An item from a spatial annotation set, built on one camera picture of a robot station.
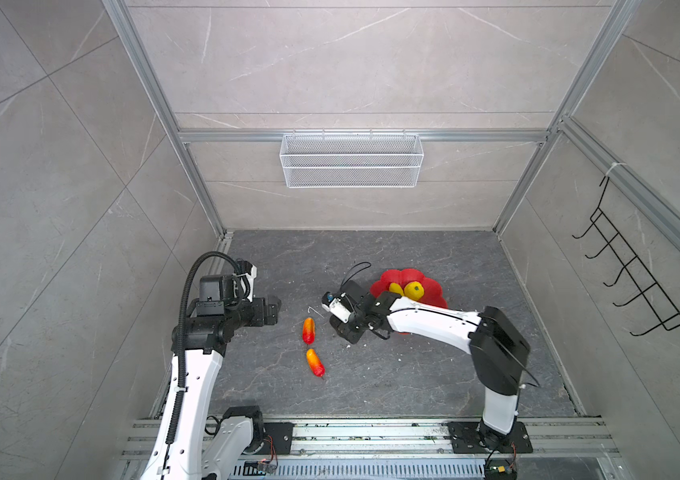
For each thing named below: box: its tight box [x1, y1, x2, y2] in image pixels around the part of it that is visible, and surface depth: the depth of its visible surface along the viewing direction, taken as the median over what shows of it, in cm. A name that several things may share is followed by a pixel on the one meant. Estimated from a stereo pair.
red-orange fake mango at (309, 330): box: [302, 317, 316, 345], surface depth 92 cm
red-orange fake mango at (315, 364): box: [306, 348, 326, 378], surface depth 85 cm
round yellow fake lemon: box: [404, 281, 424, 301], surface depth 97 cm
